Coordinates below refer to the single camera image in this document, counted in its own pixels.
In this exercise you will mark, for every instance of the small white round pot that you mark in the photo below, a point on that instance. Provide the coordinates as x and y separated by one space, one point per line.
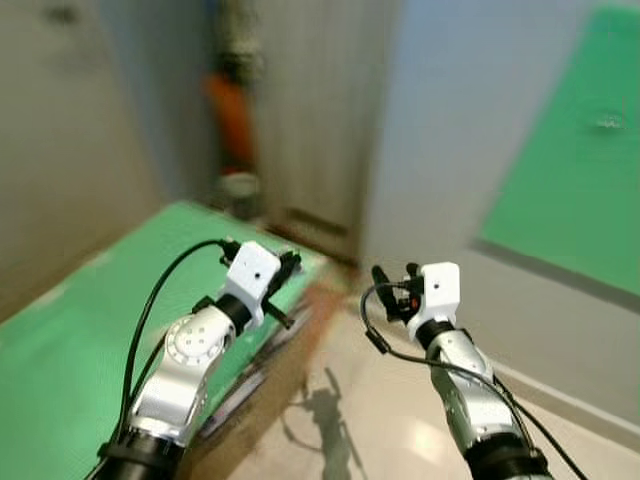
241 192

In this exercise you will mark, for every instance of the beige hanging cloth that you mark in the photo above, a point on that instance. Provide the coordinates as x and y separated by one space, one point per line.
236 35

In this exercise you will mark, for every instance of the silver metal rail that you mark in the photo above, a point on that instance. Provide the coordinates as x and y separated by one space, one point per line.
255 380

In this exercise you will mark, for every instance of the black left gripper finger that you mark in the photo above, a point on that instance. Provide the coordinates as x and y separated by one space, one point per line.
281 318
289 265

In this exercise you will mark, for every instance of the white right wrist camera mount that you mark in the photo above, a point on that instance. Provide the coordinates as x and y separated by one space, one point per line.
440 290

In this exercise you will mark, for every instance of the orange plastic container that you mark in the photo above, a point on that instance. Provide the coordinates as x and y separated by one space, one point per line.
232 120

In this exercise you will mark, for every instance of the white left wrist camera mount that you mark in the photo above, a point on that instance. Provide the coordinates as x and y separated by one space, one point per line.
248 280

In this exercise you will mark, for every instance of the plain green flat board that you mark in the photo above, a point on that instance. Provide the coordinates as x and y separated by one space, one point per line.
70 350

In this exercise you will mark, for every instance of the small clear hook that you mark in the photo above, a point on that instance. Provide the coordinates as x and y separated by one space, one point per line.
607 122

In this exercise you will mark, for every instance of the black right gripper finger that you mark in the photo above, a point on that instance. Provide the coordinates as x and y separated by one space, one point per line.
381 280
411 272

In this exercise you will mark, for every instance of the green board with hooks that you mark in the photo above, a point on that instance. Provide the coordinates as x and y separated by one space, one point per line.
580 190

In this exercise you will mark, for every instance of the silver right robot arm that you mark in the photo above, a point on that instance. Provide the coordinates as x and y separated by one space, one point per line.
475 400

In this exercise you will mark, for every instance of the grey wooden cabinet door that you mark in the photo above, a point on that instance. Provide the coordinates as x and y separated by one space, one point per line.
320 120

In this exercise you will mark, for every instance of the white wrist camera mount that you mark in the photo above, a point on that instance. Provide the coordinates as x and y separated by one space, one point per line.
440 290
248 280

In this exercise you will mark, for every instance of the brown cardboard box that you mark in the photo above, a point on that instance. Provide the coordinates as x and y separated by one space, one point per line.
290 385

